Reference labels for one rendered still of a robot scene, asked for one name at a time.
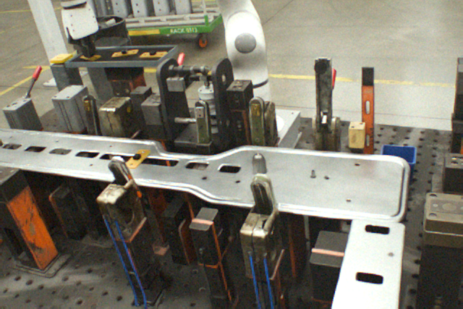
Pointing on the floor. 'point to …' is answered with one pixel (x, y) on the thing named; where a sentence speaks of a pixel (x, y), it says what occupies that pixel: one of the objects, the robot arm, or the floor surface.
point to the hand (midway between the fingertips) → (88, 50)
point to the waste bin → (104, 91)
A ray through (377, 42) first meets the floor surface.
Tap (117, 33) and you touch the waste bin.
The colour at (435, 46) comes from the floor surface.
